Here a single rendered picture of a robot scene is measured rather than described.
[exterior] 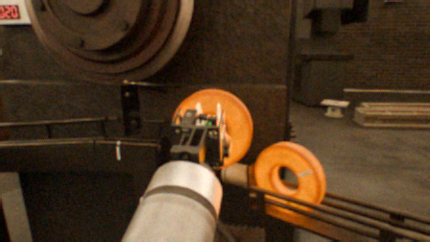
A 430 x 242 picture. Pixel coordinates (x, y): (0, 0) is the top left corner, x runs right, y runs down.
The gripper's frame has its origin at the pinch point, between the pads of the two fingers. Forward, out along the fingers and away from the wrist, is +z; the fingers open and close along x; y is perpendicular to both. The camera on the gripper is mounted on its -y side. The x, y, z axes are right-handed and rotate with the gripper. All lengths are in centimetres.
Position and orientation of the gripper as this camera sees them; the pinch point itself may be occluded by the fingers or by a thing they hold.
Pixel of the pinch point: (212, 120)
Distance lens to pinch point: 53.0
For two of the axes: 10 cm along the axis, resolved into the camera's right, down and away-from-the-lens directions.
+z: 1.5, -5.2, 8.4
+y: -0.3, -8.5, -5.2
